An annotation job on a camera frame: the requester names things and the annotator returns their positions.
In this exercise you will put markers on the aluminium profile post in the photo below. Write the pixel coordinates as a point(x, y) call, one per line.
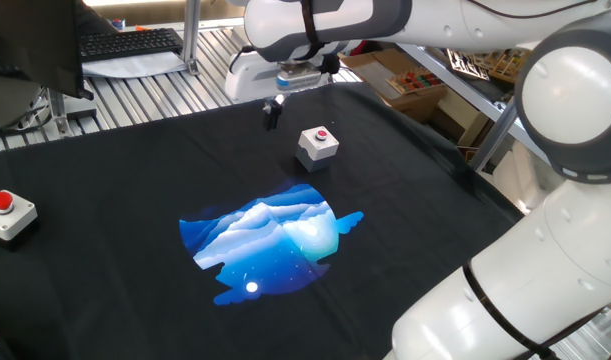
point(191, 35)

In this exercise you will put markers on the flat beige cardboard box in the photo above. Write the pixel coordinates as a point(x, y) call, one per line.
point(460, 116)

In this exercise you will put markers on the white paper sheet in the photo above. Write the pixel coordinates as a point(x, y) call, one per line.
point(135, 67)

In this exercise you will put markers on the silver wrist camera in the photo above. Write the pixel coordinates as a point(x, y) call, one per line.
point(297, 77)

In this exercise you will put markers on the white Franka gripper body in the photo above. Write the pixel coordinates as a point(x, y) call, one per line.
point(245, 80)

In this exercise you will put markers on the silver metal shelf rail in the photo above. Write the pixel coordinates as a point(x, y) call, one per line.
point(450, 82)

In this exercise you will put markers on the black white puzzle board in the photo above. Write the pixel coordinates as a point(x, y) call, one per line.
point(467, 64)

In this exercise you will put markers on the black keyboard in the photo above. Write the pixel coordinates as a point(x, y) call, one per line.
point(130, 44)

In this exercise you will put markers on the wooden rack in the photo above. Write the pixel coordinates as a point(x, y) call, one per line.
point(507, 65)

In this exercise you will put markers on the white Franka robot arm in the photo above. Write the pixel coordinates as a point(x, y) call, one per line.
point(535, 280)

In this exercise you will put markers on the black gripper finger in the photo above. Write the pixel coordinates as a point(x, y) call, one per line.
point(278, 110)
point(269, 117)

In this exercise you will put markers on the white grey push button box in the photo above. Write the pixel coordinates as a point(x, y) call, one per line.
point(312, 156)

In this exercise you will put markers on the black cloth with blue print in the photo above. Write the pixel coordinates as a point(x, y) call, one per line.
point(110, 275)

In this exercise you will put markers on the open brown cardboard box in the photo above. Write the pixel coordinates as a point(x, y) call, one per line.
point(370, 70)

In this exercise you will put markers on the black monitor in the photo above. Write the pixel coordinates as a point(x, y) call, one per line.
point(35, 45)

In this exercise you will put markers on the wooden tray with coloured blocks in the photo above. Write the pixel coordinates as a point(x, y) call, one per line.
point(415, 81)

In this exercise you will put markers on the red emergency stop button box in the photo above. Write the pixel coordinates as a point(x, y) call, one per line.
point(10, 225)

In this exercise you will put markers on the small blue red object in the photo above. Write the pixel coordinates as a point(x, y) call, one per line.
point(118, 24)

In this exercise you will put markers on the grey metal strut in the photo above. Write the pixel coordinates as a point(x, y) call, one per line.
point(491, 140)

